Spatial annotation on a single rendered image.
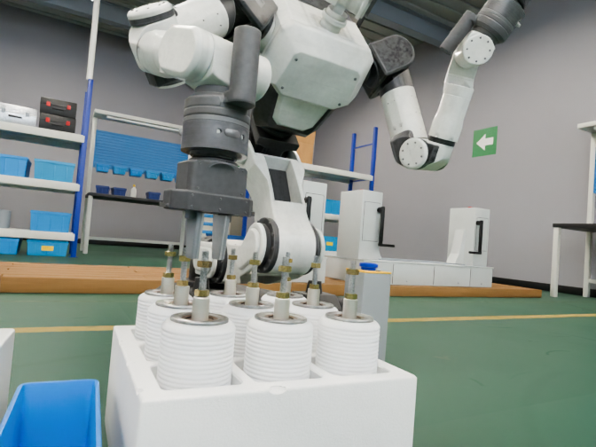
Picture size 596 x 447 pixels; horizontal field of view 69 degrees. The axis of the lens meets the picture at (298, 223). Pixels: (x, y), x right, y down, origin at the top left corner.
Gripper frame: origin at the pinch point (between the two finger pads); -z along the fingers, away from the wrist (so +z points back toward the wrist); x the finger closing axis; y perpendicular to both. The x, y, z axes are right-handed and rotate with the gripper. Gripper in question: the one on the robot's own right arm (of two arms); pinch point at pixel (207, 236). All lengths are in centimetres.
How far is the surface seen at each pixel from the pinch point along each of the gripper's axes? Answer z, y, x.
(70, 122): 107, 467, 73
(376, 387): -19.1, -12.7, 21.4
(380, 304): -11.5, 6.2, 44.5
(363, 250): -4, 174, 226
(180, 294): -9.2, 10.6, 1.9
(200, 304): -8.8, -1.0, -0.6
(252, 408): -20.2, -8.7, 3.4
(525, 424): -36, -11, 76
